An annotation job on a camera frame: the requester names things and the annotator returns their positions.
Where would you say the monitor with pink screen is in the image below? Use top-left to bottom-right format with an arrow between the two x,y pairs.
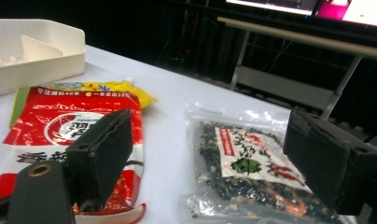
316,0 -> 377,29

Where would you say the white metal table frame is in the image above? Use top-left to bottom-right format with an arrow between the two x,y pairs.
216,16 -> 377,120

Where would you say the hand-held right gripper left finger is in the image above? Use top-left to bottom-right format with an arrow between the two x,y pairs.
64,107 -> 134,213

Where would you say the clear bag of dark seaweed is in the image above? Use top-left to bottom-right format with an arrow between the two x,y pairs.
178,102 -> 356,224

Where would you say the white divided storage box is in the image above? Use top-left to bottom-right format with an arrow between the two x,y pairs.
0,18 -> 87,98

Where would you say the red seasoning packet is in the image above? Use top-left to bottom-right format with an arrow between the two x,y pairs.
0,85 -> 147,224

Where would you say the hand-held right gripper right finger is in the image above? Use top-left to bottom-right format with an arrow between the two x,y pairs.
283,108 -> 377,217

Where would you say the monitor with white screen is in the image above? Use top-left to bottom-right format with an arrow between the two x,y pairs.
225,0 -> 321,17

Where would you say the yellow spout pouch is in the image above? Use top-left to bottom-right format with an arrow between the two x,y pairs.
8,77 -> 159,129

